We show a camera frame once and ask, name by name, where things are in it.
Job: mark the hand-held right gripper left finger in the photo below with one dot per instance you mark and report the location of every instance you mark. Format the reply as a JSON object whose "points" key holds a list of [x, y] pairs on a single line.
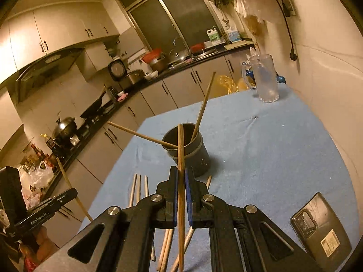
{"points": [[175, 195]]}

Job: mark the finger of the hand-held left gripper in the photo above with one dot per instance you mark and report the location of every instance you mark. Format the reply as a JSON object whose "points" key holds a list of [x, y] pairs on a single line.
{"points": [[66, 195]]}

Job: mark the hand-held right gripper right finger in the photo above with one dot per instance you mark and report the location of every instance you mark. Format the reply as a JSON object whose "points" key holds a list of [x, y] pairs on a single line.
{"points": [[189, 198]]}

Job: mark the wooden chopstick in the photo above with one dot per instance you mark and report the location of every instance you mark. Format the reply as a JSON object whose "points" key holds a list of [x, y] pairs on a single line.
{"points": [[136, 132], [138, 188], [204, 104], [146, 185], [132, 189], [188, 239], [181, 153], [63, 172]]}

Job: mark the dark grey chopstick holder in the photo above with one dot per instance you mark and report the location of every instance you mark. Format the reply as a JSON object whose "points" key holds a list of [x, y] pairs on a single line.
{"points": [[201, 158]]}

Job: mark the person's left hand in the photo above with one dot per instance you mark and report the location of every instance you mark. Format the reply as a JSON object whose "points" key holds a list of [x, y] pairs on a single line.
{"points": [[45, 242]]}

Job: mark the gas stove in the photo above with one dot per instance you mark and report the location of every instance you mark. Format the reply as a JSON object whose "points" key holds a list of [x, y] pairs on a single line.
{"points": [[85, 130]]}

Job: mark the metal pot with lid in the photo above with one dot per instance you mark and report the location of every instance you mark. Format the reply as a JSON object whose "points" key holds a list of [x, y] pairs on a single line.
{"points": [[63, 127]]}

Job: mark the blue tablecloth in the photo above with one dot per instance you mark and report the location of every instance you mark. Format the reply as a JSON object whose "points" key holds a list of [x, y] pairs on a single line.
{"points": [[255, 153]]}

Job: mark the black wok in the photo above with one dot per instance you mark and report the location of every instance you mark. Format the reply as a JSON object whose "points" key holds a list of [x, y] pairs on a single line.
{"points": [[93, 106]]}

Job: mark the lower kitchen cabinets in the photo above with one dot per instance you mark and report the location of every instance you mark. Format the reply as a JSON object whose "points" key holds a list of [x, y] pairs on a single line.
{"points": [[170, 96]]}

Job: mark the kitchen cabinets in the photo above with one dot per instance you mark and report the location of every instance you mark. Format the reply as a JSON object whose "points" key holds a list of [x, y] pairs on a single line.
{"points": [[56, 31], [170, 96]]}

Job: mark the pink cloth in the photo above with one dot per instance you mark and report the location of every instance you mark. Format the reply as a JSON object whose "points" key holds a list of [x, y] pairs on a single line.
{"points": [[122, 97]]}

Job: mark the black countertop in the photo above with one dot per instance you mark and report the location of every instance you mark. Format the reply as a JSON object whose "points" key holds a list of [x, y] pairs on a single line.
{"points": [[147, 84]]}

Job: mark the yellow plastic bag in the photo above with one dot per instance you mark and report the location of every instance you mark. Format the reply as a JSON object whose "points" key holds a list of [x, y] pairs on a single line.
{"points": [[227, 83]]}

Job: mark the white mortar bowl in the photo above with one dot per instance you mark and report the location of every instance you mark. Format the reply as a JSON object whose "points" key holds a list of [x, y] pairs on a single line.
{"points": [[150, 76]]}

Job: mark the rice cooker with open lid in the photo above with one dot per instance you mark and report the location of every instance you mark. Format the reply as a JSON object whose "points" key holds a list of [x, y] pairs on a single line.
{"points": [[133, 78]]}

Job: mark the black range hood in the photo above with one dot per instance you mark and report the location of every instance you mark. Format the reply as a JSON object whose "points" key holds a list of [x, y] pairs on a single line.
{"points": [[48, 70]]}

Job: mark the black smartphone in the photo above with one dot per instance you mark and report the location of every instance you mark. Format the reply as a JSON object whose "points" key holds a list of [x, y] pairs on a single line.
{"points": [[320, 226]]}

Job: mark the glass pan lid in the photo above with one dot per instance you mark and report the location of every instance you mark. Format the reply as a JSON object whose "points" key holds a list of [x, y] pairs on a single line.
{"points": [[178, 55]]}

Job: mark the clear glass pitcher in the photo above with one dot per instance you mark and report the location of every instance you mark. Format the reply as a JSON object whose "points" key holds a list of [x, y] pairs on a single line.
{"points": [[265, 79]]}

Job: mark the red plastic basin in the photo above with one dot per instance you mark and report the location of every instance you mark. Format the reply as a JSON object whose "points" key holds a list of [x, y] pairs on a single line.
{"points": [[151, 55]]}

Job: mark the red basket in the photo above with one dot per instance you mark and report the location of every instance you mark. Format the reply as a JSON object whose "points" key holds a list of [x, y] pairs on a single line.
{"points": [[197, 47]]}

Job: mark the sink faucet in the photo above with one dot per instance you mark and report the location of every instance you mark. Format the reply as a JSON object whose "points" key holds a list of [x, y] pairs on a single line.
{"points": [[178, 41]]}

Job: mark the wooden cutting board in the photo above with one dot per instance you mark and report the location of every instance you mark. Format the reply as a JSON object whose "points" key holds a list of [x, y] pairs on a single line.
{"points": [[238, 44]]}

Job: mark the upper kitchen cabinets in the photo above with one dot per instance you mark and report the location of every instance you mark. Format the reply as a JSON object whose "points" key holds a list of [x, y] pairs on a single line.
{"points": [[56, 31]]}

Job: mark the green label detergent jug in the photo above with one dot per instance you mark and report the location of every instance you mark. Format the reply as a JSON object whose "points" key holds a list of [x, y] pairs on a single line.
{"points": [[214, 34]]}

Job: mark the blue label bottle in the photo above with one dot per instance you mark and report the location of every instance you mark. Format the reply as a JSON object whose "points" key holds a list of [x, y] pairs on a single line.
{"points": [[234, 34]]}

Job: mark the sliding window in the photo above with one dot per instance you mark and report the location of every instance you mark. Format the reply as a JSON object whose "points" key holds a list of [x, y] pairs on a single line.
{"points": [[170, 14]]}

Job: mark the hanging bag with flatbread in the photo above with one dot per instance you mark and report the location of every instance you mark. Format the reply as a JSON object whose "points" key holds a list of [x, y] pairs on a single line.
{"points": [[258, 2]]}

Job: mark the wall socket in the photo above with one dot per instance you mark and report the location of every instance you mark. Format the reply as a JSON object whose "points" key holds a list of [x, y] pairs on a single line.
{"points": [[289, 5]]}

